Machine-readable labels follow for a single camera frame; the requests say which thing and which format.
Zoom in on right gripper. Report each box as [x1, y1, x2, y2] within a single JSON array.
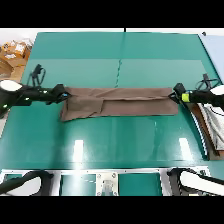
[[169, 82, 187, 105]]

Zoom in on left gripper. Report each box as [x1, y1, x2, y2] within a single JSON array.
[[49, 83, 72, 106]]

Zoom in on brown shirt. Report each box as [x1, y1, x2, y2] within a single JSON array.
[[59, 86, 180, 123]]

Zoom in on grey striped garment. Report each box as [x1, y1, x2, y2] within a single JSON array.
[[199, 103, 224, 153]]

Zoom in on cardboard box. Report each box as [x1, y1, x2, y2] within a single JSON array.
[[0, 38, 35, 80]]

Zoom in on silver frame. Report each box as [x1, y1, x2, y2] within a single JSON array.
[[0, 167, 224, 197]]

